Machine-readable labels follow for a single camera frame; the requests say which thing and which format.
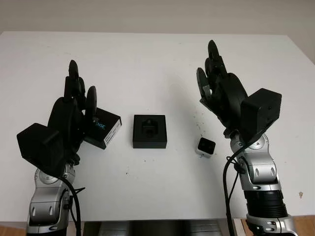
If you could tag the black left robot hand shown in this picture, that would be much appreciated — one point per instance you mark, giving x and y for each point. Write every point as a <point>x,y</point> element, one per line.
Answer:
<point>67,115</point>

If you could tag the black box base with insert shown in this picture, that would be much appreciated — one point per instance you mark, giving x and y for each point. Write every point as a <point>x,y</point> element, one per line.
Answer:
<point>150,142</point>

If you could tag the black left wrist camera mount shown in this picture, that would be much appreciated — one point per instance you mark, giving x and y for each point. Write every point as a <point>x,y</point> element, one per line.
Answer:
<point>34,145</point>

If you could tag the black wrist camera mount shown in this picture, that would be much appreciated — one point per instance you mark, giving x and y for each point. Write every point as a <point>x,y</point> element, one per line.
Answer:
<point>34,145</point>
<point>263,108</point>

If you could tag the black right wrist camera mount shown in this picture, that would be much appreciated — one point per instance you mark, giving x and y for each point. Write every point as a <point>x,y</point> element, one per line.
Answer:
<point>263,108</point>

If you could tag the grey robot torso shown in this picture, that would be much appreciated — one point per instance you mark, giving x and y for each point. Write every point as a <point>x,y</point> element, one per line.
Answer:
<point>157,228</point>

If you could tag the black box lid with label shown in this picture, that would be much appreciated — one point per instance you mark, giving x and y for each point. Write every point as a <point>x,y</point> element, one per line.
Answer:
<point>108,123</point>

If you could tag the small silver black-faced camera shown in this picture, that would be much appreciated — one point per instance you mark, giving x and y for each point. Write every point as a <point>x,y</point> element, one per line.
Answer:
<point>206,145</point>

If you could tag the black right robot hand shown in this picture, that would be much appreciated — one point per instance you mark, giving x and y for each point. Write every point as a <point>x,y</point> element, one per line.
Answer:
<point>231,98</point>

